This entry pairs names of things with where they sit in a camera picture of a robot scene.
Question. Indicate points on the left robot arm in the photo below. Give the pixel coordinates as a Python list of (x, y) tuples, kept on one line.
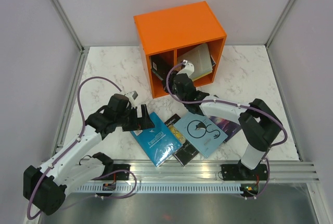
[(47, 186)]

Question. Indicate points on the black paperback book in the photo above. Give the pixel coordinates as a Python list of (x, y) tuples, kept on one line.
[(187, 152)]

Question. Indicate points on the orange two-compartment shelf box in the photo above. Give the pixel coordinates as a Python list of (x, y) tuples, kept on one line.
[(172, 32)]

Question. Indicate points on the slotted white cable duct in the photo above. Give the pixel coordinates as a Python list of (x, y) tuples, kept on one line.
[(182, 188)]

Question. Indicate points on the dark green hardcover book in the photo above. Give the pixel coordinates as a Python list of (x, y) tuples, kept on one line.
[(160, 67)]

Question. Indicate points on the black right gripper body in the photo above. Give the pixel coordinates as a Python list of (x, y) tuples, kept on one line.
[(178, 94)]

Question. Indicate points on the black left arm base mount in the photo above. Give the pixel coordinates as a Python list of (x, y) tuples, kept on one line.
[(119, 172)]

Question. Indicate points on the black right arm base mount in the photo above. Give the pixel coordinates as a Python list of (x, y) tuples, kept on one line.
[(238, 172)]

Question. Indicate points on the pale green plastic file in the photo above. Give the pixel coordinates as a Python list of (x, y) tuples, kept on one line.
[(200, 58)]

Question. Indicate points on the left corner frame post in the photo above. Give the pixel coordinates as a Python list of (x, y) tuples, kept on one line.
[(67, 24)]

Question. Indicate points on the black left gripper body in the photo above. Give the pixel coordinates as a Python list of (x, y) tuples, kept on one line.
[(128, 120)]

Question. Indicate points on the bright blue paperback book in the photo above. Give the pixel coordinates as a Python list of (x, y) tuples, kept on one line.
[(159, 143)]

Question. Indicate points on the purple galaxy cover book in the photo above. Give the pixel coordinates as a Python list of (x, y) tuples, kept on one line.
[(228, 127)]

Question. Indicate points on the navy blue hardcover book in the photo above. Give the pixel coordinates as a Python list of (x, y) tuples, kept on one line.
[(213, 63)]

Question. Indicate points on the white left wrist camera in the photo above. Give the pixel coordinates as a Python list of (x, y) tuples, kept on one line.
[(132, 96)]

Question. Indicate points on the light blue paperback book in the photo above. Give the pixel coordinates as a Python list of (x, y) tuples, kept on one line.
[(201, 132)]

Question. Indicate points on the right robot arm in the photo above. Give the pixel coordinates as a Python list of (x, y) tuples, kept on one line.
[(259, 124)]

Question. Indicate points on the aluminium frame rail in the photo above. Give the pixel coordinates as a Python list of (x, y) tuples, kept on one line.
[(208, 172)]

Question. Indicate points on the yellow paperback book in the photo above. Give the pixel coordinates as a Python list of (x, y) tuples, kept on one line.
[(202, 75)]

